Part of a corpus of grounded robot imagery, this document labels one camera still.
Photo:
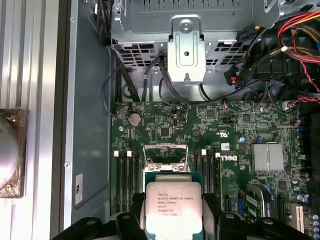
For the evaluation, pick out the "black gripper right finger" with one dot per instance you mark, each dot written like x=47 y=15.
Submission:
x=235 y=230

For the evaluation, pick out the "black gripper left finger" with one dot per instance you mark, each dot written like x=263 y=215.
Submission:
x=127 y=227

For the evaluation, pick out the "silver CPU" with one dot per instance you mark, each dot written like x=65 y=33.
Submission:
x=172 y=207

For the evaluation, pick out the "metal socket cover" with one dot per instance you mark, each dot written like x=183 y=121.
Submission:
x=165 y=147

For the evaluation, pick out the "black expansion slot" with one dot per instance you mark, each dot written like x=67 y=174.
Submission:
x=227 y=206
x=282 y=211

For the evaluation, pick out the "black latch RAM slot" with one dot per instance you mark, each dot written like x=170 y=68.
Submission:
x=199 y=162
x=123 y=180
x=137 y=175
x=211 y=175

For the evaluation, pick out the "white expansion slot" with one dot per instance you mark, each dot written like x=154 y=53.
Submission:
x=300 y=220

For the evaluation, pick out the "white latch RAM slot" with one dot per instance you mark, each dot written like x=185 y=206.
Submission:
x=129 y=153
x=115 y=154
x=203 y=152
x=217 y=156

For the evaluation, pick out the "white case sticker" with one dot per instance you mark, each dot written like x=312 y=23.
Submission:
x=79 y=190

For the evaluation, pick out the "silver chipset heatsink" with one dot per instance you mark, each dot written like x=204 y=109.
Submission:
x=267 y=157

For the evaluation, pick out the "white board label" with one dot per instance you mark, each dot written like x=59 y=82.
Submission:
x=225 y=146

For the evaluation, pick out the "round coin battery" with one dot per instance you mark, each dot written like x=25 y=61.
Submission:
x=135 y=119

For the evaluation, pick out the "green motherboard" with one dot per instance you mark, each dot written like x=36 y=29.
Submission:
x=225 y=120

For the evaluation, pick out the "internal USB port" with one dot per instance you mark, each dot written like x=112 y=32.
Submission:
x=175 y=122

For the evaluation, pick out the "black PC case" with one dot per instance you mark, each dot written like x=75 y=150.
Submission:
x=90 y=87

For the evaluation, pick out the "black power connector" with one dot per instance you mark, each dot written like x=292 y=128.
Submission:
x=237 y=75

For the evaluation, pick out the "silver drive cage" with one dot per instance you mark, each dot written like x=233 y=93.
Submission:
x=140 y=22

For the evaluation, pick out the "brown square base plate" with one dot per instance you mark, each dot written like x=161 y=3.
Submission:
x=23 y=130

